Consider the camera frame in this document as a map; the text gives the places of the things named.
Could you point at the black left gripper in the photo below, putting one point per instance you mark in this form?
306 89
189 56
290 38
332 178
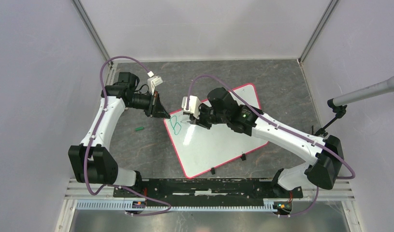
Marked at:
155 108

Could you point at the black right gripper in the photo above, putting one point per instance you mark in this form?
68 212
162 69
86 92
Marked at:
200 122

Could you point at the pink framed whiteboard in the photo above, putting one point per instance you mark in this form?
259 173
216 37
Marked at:
199 150

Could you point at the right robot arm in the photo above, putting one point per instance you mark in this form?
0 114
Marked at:
322 156

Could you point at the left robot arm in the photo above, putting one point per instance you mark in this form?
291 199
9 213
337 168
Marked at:
91 160

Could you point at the black microphone tripod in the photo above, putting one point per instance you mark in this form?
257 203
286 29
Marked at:
339 111

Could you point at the grey microphone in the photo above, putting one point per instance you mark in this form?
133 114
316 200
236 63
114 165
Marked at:
383 87

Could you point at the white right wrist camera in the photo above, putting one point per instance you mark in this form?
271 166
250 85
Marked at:
190 106

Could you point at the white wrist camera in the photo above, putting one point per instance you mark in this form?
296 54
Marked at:
153 81
190 106

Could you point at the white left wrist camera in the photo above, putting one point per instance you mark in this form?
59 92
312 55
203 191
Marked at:
153 81

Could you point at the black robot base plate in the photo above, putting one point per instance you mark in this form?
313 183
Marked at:
214 192

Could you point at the aluminium front frame rail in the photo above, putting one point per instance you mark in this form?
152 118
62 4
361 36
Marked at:
341 192

